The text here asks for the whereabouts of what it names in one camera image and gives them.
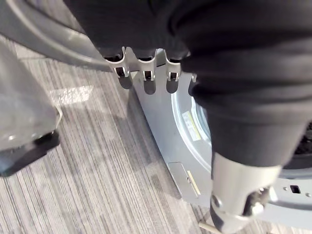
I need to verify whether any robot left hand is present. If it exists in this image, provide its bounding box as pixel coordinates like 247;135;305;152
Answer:
63;0;312;234

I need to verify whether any dark round washing machine door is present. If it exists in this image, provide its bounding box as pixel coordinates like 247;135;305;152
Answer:
0;0;115;73

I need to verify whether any grey washing machine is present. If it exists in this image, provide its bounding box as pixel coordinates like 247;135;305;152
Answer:
126;47;312;229

